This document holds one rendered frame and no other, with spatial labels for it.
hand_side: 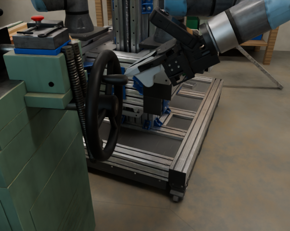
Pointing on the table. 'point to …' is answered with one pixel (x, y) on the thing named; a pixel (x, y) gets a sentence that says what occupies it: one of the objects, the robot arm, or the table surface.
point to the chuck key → (30, 30)
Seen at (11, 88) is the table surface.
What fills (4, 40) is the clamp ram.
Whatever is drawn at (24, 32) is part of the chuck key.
